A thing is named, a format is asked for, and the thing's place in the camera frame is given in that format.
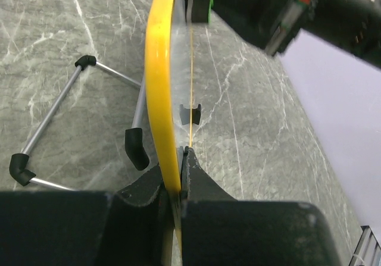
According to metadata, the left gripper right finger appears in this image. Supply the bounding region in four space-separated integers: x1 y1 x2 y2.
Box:
181 148 341 265

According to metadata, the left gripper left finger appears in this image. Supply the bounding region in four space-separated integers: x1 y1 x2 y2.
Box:
1 166 173 265

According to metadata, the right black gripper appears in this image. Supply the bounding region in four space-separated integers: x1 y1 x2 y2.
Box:
213 0 380 67

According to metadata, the yellow-framed whiteboard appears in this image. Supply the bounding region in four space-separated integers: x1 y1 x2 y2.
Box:
145 0 194 246

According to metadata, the metal whiteboard stand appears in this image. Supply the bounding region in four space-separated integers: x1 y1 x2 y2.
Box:
8 54 151 191

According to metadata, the aluminium rail frame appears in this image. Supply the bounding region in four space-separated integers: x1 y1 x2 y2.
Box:
348 226 381 266

